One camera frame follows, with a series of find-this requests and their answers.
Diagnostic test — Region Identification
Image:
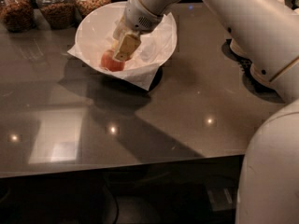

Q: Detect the white paper liner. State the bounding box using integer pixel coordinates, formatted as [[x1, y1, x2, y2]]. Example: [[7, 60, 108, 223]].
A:
[[67, 12, 178, 91]]

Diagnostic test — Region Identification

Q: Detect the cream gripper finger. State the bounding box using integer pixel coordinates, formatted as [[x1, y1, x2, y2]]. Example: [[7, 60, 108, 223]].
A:
[[113, 32, 141, 62], [112, 19, 126, 49]]

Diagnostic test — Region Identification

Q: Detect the white bowl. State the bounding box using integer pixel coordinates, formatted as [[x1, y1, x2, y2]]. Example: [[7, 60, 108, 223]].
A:
[[74, 1, 178, 76]]

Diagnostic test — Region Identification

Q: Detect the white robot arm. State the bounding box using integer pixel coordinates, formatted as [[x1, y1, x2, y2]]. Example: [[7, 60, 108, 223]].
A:
[[114, 0, 299, 224]]

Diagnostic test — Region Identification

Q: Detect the glass jar far left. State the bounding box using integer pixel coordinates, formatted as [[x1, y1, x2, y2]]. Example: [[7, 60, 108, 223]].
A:
[[0, 0, 34, 33]]

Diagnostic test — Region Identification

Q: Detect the black mat under stacks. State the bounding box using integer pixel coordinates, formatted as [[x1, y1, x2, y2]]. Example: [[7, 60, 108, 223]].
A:
[[221, 39, 283, 104]]

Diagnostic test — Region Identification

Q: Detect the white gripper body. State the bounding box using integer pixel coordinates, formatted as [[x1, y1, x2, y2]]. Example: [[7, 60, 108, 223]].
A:
[[123, 0, 164, 34]]

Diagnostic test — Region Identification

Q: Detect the red apple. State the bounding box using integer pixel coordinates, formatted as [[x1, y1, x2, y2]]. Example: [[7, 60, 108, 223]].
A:
[[100, 49, 125, 72]]

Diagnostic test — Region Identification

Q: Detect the back stack of paper bowls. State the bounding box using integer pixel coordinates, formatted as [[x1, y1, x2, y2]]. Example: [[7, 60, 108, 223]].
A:
[[230, 39, 249, 59]]

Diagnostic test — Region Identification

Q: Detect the black box under table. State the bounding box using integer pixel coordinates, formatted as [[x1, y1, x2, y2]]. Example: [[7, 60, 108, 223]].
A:
[[206, 187, 237, 212]]

